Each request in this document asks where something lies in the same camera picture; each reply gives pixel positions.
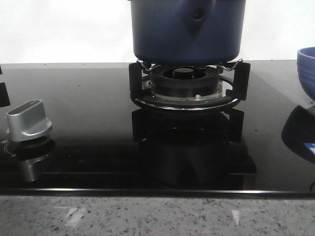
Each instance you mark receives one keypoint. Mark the blue bowl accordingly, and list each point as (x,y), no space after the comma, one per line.
(306,70)

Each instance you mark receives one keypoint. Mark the blue cooking pot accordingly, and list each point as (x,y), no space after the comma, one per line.
(187,32)

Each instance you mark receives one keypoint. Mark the black pot support grate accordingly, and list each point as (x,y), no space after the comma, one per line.
(233,86)

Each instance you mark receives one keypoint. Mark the black gas burner head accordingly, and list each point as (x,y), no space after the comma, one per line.
(184,81)

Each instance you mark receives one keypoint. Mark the black glass stove top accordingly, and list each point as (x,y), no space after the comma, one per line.
(102,144)

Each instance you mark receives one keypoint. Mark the silver stove knob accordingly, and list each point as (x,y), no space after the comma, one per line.
(28,121)

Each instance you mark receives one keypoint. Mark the black left burner grate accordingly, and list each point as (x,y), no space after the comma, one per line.
(4,98)

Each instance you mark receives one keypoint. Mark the blue white stove label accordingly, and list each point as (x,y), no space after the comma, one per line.
(310,147)

